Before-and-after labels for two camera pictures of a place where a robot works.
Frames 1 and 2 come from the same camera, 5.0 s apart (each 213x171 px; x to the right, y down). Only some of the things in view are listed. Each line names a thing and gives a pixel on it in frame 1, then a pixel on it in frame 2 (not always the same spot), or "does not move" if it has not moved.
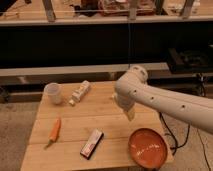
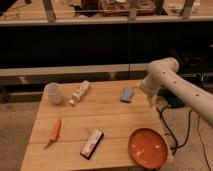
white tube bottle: x=80 y=92 does not move
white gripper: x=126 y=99 -> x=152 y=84
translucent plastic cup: x=53 y=93 does not move
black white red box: x=91 y=144 does not move
